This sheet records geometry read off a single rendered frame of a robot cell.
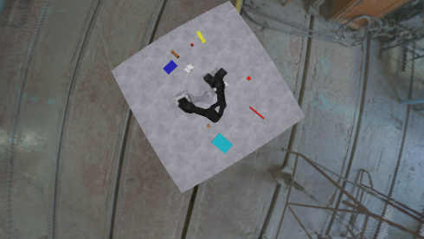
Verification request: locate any teal flat rectangular plate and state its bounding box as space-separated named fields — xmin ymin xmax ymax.
xmin=211 ymin=133 xmax=233 ymax=153

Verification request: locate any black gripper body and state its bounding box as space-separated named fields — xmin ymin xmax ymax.
xmin=203 ymin=74 xmax=212 ymax=82

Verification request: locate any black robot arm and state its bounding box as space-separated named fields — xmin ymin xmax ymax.
xmin=178 ymin=68 xmax=228 ymax=123

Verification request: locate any orange-brown rectangular block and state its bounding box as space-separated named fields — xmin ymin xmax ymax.
xmin=171 ymin=49 xmax=179 ymax=58

